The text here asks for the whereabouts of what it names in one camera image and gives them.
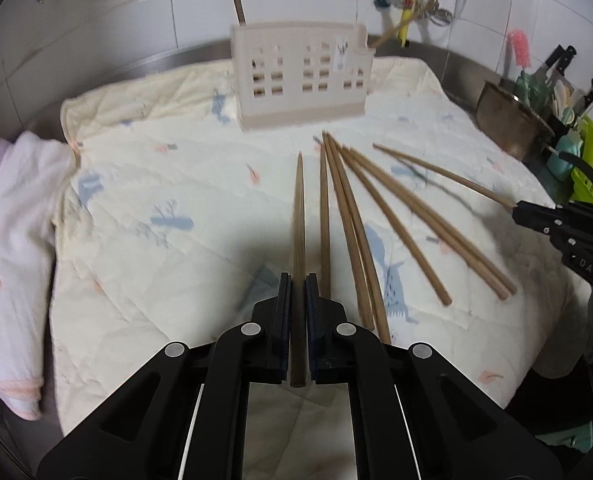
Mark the stainless steel pot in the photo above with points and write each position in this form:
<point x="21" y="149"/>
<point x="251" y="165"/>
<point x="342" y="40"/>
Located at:
<point x="511" y="120"/>

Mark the bunch of wooden chopsticks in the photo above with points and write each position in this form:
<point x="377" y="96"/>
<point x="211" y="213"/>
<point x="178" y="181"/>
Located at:
<point x="325" y="210"/>

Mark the teal plastic bottle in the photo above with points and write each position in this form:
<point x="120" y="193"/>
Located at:
<point x="565" y="152"/>

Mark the white plastic spoons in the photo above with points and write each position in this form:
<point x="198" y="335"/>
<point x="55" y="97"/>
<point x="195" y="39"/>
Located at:
<point x="562" y="102"/>

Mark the beige plastic chopstick holder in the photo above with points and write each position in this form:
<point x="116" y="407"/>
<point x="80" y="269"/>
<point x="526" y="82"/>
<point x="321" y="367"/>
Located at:
<point x="296" y="105"/>

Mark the teal plastic object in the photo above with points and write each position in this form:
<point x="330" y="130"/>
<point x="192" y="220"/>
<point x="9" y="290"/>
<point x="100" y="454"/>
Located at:
<point x="569" y="437"/>

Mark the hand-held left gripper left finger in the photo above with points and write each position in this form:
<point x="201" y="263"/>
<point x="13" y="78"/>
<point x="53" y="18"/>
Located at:
<point x="285" y="310"/>

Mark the pink bottle brush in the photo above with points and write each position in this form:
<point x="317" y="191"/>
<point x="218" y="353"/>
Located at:
<point x="520" y="49"/>

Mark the green utensil cup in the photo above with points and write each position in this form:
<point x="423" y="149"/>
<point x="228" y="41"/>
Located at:
<point x="531" y="90"/>

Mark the metal water valve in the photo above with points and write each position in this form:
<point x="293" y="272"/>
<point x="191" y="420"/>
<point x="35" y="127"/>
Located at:
<point x="439" y="12"/>

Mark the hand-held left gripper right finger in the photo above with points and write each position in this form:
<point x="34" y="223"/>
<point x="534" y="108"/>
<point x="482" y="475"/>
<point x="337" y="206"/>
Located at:
<point x="311" y="310"/>

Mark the cream printed quilt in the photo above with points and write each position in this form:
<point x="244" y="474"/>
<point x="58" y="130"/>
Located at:
<point x="176" y="260"/>

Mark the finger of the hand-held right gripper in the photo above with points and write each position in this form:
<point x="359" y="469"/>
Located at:
<point x="534" y="222"/>
<point x="544" y="209"/>

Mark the pink and white towel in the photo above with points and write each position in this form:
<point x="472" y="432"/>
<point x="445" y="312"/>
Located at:
<point x="16" y="260"/>

